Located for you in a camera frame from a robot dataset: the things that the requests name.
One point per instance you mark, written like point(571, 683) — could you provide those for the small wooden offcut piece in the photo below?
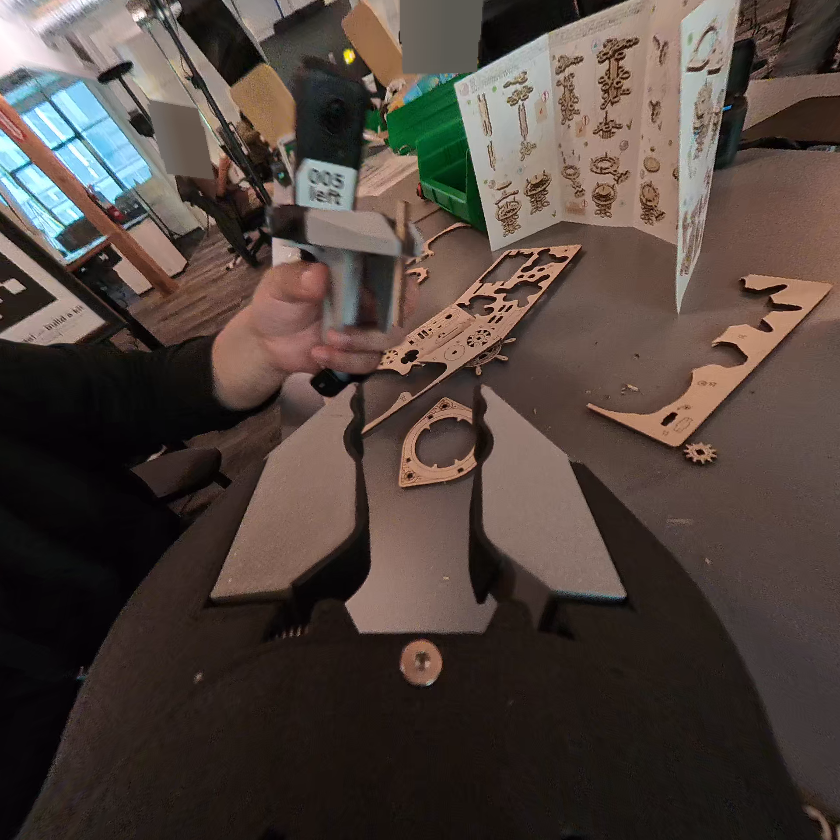
point(417, 274)

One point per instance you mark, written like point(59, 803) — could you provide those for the black and white sign board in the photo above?
point(26, 295)

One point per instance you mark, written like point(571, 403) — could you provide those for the wooden beam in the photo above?
point(98, 210)

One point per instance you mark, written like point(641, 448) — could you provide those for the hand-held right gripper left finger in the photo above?
point(295, 525)

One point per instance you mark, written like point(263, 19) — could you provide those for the small wooden gear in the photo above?
point(694, 449)

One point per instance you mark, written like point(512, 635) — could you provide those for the black tripod stand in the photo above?
point(216, 111)

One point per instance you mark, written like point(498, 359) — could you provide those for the wooden ship wheel part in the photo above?
point(492, 358)

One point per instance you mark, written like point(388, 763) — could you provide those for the black floor lamp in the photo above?
point(115, 71)

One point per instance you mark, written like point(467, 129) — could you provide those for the person's left forearm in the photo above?
point(98, 394)

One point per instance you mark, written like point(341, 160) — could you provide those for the black chair armrest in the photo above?
point(177, 469)

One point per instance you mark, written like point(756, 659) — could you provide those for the laser-cut wooden parts sheet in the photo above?
point(446, 331)

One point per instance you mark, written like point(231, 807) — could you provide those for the person's left hand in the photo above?
point(269, 341)

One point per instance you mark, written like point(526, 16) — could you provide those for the curved wooden offcut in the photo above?
point(453, 229)

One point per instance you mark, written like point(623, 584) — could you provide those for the wooden offcut sheet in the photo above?
point(669, 410)

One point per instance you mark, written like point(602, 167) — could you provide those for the green plastic bin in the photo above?
point(453, 177)
point(413, 118)

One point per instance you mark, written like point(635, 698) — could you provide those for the brown cardboard sheet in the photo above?
point(794, 105)

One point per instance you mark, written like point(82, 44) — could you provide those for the folded instruction leaflet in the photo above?
point(590, 131)

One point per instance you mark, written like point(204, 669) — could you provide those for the wooden chair back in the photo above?
point(367, 39)
point(259, 98)

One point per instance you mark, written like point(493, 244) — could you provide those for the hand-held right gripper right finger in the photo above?
point(551, 525)

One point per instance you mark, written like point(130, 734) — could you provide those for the dark bottle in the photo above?
point(735, 105)

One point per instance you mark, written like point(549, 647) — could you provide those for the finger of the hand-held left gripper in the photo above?
point(415, 241)
point(354, 233)

